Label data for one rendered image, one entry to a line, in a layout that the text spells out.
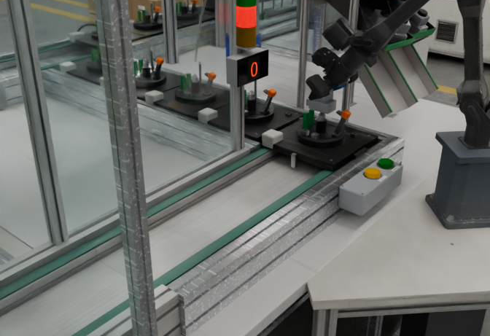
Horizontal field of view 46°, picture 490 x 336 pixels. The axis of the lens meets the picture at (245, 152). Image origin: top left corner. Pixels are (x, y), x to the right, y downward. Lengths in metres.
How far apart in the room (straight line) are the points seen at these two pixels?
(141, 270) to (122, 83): 0.30
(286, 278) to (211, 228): 0.21
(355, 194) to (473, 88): 0.37
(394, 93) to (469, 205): 0.50
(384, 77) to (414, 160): 0.27
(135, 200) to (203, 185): 0.62
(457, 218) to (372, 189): 0.23
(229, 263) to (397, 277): 0.39
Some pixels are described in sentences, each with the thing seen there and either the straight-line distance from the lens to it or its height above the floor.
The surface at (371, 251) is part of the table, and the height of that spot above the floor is 0.86.
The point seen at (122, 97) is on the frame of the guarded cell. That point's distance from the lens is 0.78.
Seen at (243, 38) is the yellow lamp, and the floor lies 1.28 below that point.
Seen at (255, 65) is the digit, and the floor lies 1.21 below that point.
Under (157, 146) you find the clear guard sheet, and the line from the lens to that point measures 1.37.
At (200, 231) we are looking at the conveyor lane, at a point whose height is 0.92.
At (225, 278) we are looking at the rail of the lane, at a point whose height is 0.93.
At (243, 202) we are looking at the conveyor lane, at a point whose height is 0.92.
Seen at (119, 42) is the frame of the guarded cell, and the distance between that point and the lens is 0.76.
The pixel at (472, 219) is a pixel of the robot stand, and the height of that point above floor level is 0.88.
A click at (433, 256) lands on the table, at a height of 0.86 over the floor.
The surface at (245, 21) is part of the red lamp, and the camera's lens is 1.44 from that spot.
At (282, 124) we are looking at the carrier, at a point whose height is 0.97.
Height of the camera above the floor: 1.67
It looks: 27 degrees down
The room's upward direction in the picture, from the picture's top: straight up
